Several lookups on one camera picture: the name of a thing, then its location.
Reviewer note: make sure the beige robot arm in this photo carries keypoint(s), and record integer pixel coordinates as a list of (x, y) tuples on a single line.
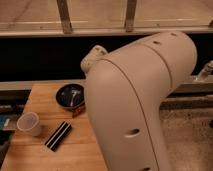
[(123, 92)]

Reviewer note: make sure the white spoon in bowl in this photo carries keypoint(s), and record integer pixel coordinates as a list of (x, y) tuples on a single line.
[(73, 93)]

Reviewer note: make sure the black bowl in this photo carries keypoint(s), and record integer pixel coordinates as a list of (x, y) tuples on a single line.
[(63, 96)]

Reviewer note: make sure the black striped box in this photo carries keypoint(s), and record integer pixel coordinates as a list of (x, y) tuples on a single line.
[(57, 137)]

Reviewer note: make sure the translucent white cup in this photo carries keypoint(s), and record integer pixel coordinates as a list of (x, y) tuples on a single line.
[(29, 123)]

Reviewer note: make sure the white object at right edge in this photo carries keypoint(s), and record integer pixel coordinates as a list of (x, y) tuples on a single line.
[(205, 72)]

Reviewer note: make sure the right metal window post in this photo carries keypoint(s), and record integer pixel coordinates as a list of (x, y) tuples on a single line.
[(130, 15)]

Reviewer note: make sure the metal window post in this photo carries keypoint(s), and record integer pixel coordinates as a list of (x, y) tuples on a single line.
[(130, 15), (64, 16)]

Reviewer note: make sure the left metal window post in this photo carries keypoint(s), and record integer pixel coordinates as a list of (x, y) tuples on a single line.
[(64, 16)]

